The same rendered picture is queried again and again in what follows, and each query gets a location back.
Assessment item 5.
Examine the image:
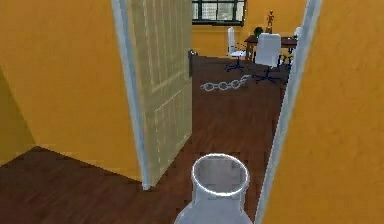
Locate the white office chair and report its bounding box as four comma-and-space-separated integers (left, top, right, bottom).
225, 26, 248, 73
250, 32, 288, 85

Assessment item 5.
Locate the cream panelled room door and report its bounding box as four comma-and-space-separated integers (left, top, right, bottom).
127, 0, 194, 187

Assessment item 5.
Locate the dark brown wooden desk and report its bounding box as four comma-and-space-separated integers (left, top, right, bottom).
244, 34, 298, 62

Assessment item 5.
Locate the orange wooden figurine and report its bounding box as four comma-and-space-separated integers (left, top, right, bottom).
266, 9, 275, 29

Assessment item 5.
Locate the dark framed window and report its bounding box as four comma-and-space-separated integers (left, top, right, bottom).
191, 0, 248, 27

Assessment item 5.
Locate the silver chain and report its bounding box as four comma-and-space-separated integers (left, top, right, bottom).
199, 74, 252, 93

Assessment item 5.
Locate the black door handle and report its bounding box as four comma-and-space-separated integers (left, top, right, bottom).
188, 49, 196, 78

